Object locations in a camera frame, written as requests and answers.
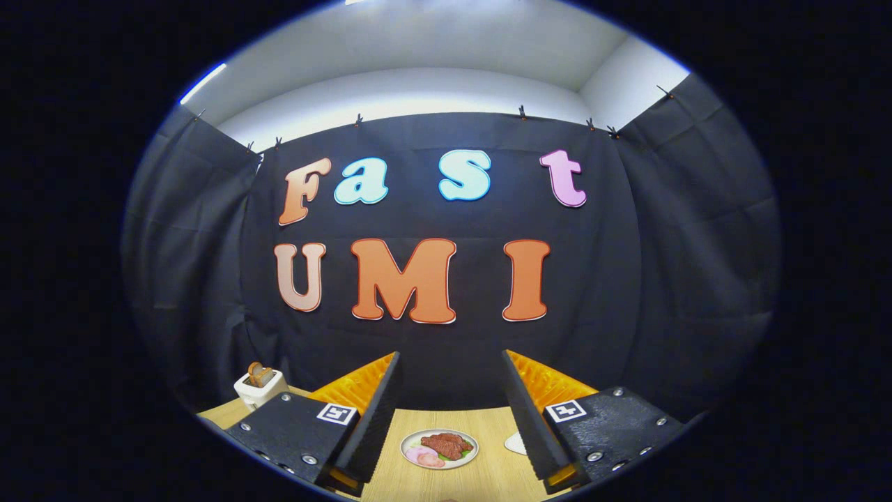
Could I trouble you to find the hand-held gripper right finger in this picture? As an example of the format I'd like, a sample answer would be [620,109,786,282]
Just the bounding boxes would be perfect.
[501,349,706,496]

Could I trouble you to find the ceiling light panel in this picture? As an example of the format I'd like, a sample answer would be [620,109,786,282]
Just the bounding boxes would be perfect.
[179,63,228,105]

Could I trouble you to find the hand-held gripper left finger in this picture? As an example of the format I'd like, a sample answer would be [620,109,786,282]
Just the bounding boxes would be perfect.
[224,351,402,497]

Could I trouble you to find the brown meat steak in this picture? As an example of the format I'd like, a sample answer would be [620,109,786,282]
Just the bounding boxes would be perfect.
[420,432,475,461]

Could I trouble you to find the beige round food plate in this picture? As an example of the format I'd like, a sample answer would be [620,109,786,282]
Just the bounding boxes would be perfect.
[400,428,479,471]

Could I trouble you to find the white toaster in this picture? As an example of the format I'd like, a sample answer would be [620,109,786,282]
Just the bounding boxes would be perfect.
[233,370,290,411]

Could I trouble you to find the pink ham slices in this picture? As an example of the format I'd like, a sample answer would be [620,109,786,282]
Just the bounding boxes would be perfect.
[406,446,445,469]

